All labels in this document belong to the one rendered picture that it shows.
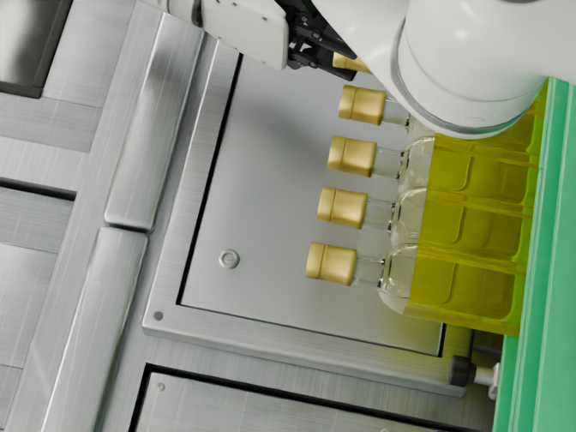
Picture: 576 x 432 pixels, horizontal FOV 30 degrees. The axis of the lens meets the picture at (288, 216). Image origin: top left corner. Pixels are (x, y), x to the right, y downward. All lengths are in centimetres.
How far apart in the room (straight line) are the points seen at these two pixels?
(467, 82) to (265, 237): 56
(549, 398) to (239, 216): 44
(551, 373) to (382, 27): 31
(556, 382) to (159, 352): 45
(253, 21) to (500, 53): 53
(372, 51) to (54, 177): 59
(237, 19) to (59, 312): 36
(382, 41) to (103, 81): 64
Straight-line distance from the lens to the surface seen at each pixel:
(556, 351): 87
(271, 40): 111
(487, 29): 59
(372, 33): 72
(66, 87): 130
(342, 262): 99
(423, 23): 62
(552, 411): 85
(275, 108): 122
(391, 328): 113
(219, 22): 113
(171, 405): 113
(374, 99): 107
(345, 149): 104
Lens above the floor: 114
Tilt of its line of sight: 3 degrees up
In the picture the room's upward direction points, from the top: 79 degrees counter-clockwise
